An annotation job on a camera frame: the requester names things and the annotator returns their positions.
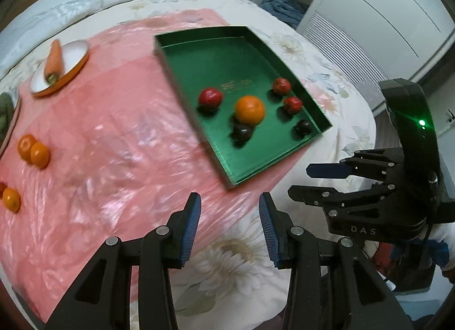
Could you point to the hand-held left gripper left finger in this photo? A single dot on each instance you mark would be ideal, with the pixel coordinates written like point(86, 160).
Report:
point(192, 230)

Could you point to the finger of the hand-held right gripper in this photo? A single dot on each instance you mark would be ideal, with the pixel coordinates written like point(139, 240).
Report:
point(325, 170)
point(309, 195)

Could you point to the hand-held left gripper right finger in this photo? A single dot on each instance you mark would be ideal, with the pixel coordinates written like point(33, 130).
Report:
point(268, 230)

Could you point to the dark purple plum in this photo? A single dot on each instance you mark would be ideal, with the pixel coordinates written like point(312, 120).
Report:
point(304, 128)
point(242, 132)

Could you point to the red apple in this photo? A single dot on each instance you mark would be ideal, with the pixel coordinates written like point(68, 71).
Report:
point(282, 86)
point(210, 97)
point(293, 105)

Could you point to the large orange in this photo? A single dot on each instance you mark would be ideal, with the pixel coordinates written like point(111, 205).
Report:
point(250, 110)

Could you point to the green box tray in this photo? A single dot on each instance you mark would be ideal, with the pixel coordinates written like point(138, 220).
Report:
point(213, 63)

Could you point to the floral bedsheet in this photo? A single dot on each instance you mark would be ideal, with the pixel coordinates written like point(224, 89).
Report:
point(227, 266)

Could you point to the pink plastic sheet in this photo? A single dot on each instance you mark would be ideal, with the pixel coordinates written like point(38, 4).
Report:
point(117, 138)

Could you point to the white vented cabinet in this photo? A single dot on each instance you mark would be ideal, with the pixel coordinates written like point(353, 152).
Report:
point(373, 13)

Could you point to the blue towel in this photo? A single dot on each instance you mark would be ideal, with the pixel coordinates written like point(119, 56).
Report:
point(284, 6)

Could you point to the white oval plate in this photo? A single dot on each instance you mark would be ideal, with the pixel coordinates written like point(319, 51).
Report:
point(12, 127)

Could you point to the orange rimmed white plate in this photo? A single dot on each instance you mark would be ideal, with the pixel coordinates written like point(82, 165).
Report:
point(73, 58)

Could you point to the carrot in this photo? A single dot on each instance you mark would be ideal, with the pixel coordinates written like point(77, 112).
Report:
point(53, 61)

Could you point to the green leafy vegetable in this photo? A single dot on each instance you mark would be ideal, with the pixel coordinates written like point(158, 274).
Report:
point(4, 113)

